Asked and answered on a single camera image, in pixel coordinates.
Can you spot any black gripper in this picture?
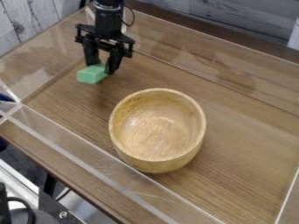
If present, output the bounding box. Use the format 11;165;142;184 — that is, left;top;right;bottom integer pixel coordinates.
75;3;135;75

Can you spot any green rectangular block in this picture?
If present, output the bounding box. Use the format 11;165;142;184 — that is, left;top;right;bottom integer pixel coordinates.
76;64;108;84

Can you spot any brown wooden bowl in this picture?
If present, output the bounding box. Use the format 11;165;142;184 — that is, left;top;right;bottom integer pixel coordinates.
108;88;207;173

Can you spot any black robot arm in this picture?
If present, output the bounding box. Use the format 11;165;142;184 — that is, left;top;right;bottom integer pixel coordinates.
75;0;136;74

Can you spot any clear acrylic corner bracket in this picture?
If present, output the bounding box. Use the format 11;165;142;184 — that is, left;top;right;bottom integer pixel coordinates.
85;7;95;26

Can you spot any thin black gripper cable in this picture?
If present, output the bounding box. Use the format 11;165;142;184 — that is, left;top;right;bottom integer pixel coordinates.
122;5;136;28

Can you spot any clear acrylic front wall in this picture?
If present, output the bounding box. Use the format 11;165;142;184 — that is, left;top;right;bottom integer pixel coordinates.
0;101;224;224

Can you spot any black metal mount plate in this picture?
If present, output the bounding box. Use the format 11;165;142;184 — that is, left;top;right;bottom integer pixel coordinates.
37;191;87;224

